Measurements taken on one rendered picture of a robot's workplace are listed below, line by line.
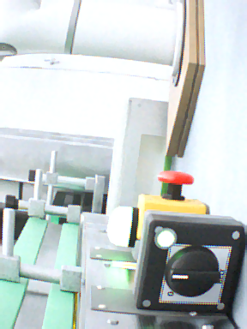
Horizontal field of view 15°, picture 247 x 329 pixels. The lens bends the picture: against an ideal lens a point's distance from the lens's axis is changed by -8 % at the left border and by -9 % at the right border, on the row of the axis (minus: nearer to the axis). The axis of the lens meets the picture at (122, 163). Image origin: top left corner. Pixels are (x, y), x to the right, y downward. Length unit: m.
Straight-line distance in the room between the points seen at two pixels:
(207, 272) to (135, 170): 0.81
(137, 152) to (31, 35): 0.31
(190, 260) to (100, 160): 1.61
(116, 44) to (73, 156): 1.03
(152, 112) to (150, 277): 0.79
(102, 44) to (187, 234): 0.62
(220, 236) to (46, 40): 0.65
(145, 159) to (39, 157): 0.84
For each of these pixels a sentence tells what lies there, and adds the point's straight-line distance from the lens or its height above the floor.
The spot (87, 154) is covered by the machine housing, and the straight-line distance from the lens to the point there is 2.31.
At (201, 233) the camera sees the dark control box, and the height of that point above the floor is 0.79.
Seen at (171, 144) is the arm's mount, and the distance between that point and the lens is 1.39.
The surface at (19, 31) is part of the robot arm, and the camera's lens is 1.31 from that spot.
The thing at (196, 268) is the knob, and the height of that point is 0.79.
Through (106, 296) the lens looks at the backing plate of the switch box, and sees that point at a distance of 0.78.
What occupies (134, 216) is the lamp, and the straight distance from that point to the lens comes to 1.03.
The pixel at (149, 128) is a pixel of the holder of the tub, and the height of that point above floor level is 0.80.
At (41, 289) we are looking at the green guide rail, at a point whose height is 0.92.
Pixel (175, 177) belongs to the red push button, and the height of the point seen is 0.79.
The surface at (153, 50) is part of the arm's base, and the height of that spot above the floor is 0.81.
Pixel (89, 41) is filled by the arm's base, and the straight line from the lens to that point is 1.31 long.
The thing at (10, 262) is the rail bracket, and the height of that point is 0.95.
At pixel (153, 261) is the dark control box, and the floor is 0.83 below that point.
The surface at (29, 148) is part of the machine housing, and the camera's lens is 2.32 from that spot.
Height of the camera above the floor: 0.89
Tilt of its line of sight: 2 degrees down
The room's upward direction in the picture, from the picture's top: 83 degrees counter-clockwise
